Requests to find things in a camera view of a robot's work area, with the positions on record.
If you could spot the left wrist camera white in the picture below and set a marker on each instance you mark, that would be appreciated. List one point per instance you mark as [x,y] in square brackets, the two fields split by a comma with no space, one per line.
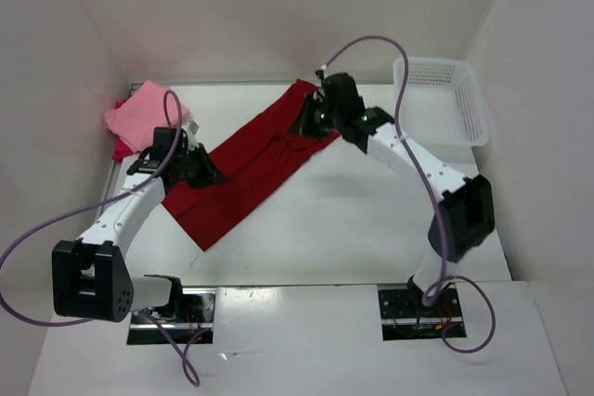
[192,127]

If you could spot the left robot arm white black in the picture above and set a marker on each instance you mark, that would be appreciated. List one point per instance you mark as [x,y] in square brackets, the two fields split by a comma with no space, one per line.
[89,275]

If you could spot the magenta t shirt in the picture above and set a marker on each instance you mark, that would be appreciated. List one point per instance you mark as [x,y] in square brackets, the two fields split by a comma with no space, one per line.
[124,124]

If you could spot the light pink t shirt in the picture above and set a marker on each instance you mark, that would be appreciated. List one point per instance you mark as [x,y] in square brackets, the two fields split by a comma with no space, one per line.
[147,104]

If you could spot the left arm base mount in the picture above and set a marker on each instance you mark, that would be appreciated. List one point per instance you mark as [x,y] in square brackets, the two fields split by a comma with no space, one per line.
[190,319]

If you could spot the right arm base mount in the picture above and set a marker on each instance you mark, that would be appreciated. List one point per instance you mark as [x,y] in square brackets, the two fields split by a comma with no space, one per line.
[403,319]

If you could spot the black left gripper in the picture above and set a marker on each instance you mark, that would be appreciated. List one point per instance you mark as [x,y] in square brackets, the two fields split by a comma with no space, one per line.
[208,168]

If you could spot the white plastic laundry basket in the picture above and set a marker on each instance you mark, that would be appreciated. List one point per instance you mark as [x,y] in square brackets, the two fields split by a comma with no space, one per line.
[443,102]

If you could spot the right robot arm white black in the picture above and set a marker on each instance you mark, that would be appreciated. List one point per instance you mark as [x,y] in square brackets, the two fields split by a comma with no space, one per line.
[463,210]

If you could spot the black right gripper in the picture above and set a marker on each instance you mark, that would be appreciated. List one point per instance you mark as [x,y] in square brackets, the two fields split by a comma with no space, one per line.
[301,126]

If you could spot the dark red t shirt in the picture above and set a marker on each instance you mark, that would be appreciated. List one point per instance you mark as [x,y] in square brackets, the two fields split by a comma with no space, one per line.
[256,161]

